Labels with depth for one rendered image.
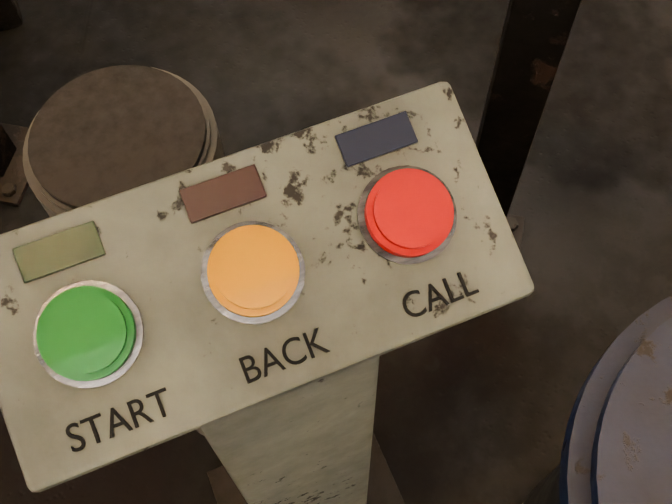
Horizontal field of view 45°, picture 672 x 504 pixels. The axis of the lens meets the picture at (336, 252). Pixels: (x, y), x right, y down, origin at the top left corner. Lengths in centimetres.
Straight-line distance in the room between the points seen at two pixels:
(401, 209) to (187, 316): 11
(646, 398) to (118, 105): 38
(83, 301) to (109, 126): 19
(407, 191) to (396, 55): 86
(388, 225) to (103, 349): 13
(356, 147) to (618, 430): 26
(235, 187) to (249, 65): 86
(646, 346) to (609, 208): 58
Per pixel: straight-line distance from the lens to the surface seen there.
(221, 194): 37
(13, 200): 116
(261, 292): 35
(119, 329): 35
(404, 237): 36
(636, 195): 114
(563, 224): 109
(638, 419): 54
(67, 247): 37
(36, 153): 52
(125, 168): 50
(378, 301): 36
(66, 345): 35
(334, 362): 36
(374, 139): 38
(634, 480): 53
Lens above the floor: 92
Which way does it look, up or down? 63 degrees down
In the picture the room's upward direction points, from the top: 2 degrees counter-clockwise
